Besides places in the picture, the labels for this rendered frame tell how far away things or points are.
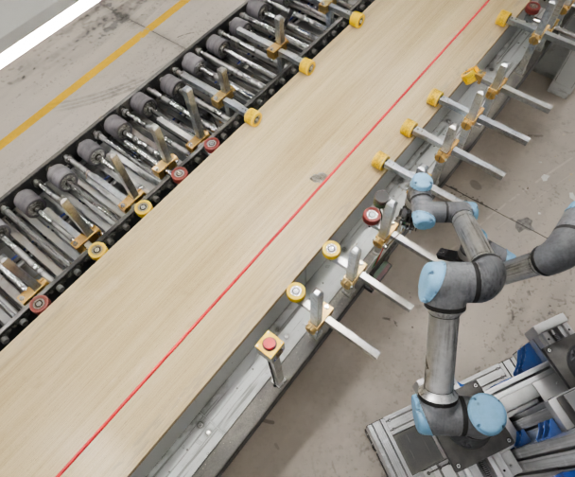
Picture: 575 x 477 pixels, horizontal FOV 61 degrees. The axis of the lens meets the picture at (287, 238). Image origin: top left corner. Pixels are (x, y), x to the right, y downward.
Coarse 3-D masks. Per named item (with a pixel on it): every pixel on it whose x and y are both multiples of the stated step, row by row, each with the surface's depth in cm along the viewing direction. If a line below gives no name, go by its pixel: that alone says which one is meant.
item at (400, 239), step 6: (378, 222) 220; (378, 228) 219; (396, 234) 217; (396, 240) 217; (402, 240) 215; (408, 240) 215; (408, 246) 214; (414, 246) 213; (420, 246) 213; (414, 252) 214; (420, 252) 212; (426, 252) 212; (426, 258) 212; (432, 258) 210
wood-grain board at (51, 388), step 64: (384, 0) 290; (448, 0) 288; (512, 0) 285; (320, 64) 266; (384, 64) 264; (448, 64) 262; (256, 128) 245; (320, 128) 244; (384, 128) 242; (192, 192) 228; (256, 192) 226; (320, 192) 225; (128, 256) 212; (192, 256) 211; (64, 320) 199; (128, 320) 198; (192, 320) 197; (256, 320) 196; (0, 384) 187; (64, 384) 186; (128, 384) 185; (192, 384) 184; (0, 448) 176; (64, 448) 175; (128, 448) 174
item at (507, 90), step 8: (488, 80) 246; (504, 88) 243; (512, 88) 243; (512, 96) 244; (520, 96) 241; (528, 96) 240; (528, 104) 241; (536, 104) 238; (544, 104) 237; (544, 112) 238
